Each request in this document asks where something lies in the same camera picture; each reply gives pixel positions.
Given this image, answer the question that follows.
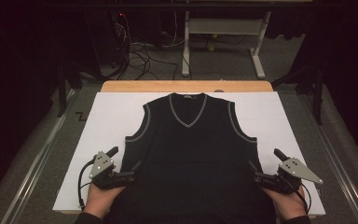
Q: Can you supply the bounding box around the tangle of floor cables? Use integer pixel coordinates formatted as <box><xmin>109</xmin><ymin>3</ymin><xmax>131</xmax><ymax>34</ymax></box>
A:
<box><xmin>111</xmin><ymin>11</ymin><xmax>181</xmax><ymax>81</ymax></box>

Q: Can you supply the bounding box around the white metal desk frame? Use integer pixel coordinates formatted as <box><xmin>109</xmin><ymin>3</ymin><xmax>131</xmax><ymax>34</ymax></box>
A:
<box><xmin>181</xmin><ymin>10</ymin><xmax>272</xmax><ymax>79</ymax></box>

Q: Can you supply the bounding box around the person's left hand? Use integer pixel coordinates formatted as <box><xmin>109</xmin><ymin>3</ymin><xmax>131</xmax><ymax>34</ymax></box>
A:
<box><xmin>83</xmin><ymin>183</ymin><xmax>127</xmax><ymax>219</ymax></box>

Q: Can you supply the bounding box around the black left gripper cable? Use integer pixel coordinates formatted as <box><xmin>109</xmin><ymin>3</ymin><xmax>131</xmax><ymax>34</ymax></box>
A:
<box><xmin>76</xmin><ymin>158</ymin><xmax>96</xmax><ymax>211</ymax></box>

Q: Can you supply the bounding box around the metal floor rail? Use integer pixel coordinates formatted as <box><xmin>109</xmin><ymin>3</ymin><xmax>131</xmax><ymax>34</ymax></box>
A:
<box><xmin>0</xmin><ymin>88</ymin><xmax>77</xmax><ymax>224</ymax></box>
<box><xmin>297</xmin><ymin>92</ymin><xmax>358</xmax><ymax>224</ymax></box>

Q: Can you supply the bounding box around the person's right hand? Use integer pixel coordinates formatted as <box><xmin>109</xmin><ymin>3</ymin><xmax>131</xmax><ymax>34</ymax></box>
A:
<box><xmin>261</xmin><ymin>186</ymin><xmax>309</xmax><ymax>220</ymax></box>

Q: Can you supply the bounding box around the black metal stand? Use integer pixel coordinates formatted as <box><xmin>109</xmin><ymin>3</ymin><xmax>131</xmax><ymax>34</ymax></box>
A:
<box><xmin>56</xmin><ymin>60</ymin><xmax>86</xmax><ymax>119</ymax></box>
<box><xmin>271</xmin><ymin>61</ymin><xmax>326</xmax><ymax>126</ymax></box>

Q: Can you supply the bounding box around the white board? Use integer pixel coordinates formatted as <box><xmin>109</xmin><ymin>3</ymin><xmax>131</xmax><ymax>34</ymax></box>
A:
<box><xmin>52</xmin><ymin>91</ymin><xmax>326</xmax><ymax>217</ymax></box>

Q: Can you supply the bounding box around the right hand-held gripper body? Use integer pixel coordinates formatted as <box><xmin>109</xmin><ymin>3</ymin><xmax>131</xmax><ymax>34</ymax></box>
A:
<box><xmin>254</xmin><ymin>157</ymin><xmax>324</xmax><ymax>196</ymax></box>

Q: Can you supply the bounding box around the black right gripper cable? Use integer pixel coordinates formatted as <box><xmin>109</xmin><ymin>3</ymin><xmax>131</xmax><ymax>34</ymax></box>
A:
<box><xmin>293</xmin><ymin>181</ymin><xmax>312</xmax><ymax>216</ymax></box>

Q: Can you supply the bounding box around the black knit vest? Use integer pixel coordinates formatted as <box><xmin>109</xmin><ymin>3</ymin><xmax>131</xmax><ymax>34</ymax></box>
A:
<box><xmin>106</xmin><ymin>91</ymin><xmax>278</xmax><ymax>224</ymax></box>

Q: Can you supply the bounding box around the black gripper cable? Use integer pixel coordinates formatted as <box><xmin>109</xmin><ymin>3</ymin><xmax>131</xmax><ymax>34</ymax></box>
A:
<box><xmin>293</xmin><ymin>181</ymin><xmax>312</xmax><ymax>216</ymax></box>
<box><xmin>76</xmin><ymin>158</ymin><xmax>96</xmax><ymax>211</ymax></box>

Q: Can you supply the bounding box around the wooden table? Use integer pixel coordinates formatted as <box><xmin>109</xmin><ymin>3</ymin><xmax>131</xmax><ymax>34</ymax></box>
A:
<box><xmin>59</xmin><ymin>79</ymin><xmax>317</xmax><ymax>220</ymax></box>

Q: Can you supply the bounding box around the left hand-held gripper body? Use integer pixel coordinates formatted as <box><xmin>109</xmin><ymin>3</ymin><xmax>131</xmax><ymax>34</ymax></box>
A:
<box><xmin>89</xmin><ymin>150</ymin><xmax>136</xmax><ymax>190</ymax></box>

